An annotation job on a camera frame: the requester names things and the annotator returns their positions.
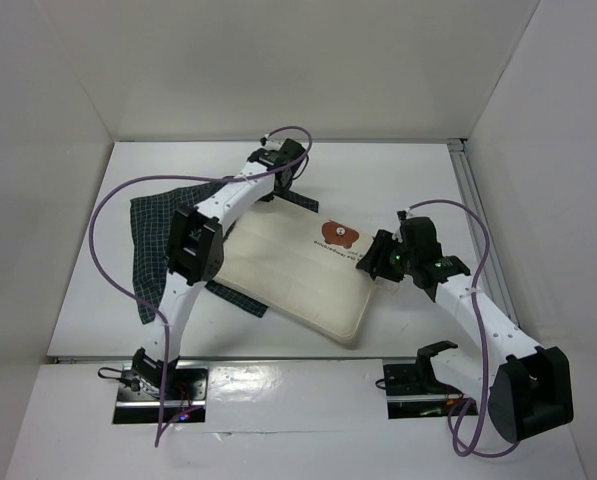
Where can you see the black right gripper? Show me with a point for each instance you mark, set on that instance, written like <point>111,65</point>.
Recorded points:
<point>378,257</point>

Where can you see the cream pillow with bear print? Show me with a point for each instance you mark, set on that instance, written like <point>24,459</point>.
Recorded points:
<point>303,265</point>

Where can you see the dark checked pillowcase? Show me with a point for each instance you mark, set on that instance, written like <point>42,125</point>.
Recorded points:
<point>162,226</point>

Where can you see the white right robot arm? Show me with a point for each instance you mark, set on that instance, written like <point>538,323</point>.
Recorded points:
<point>525,387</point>

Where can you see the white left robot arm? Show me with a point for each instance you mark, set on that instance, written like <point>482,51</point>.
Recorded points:
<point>195,253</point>

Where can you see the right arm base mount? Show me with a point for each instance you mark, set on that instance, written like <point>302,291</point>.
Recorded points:
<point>407,397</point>

